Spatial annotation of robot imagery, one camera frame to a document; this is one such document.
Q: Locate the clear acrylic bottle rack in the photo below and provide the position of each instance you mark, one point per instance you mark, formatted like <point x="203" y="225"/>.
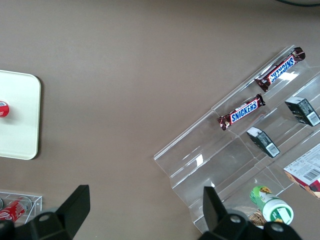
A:
<point x="36" y="203"/>

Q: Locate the red cola bottle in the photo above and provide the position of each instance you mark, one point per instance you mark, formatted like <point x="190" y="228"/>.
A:
<point x="13" y="211"/>

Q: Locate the tan wicker basket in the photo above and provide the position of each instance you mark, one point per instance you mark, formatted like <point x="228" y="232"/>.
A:
<point x="257" y="220"/>

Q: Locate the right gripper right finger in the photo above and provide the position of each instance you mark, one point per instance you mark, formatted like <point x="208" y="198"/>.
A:
<point x="212" y="207"/>

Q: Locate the red and white yogurt cup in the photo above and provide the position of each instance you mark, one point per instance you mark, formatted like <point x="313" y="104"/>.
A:
<point x="3" y="108"/>

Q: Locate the Snickers chocolate bar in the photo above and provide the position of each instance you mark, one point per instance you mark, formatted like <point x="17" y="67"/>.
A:
<point x="241" y="112"/>
<point x="281" y="70"/>

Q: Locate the white barcode snack box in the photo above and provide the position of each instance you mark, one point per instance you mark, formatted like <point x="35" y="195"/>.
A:
<point x="305" y="172"/>

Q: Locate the cream plastic serving tray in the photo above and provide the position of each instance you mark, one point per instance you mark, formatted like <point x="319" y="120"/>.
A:
<point x="20" y="117"/>

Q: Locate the small black carton box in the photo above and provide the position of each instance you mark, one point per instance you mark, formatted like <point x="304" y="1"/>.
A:
<point x="263" y="142"/>
<point x="302" y="111"/>

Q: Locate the clear acrylic stepped stand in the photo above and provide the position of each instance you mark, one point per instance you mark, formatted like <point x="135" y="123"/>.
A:
<point x="212" y="170"/>

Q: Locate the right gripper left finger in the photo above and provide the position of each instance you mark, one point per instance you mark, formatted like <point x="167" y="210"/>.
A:
<point x="76" y="207"/>

